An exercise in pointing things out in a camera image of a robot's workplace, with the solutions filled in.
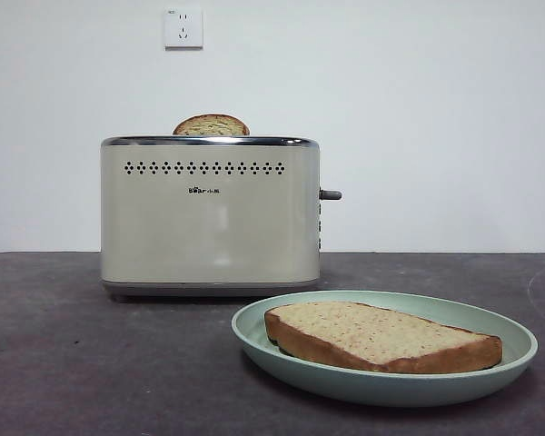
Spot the round brown-crust bread slice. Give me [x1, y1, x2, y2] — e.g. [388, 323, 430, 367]
[172, 113, 251, 137]

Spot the square toast bread slice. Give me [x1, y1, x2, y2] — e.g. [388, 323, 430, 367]
[263, 300, 504, 375]

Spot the cream two-slot toaster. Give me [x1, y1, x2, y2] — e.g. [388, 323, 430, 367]
[99, 134, 322, 303]

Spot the pale green round plate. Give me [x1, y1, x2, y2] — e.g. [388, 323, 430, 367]
[230, 289, 540, 408]

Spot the white wall power socket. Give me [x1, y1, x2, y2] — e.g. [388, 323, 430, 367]
[163, 6, 205, 51]

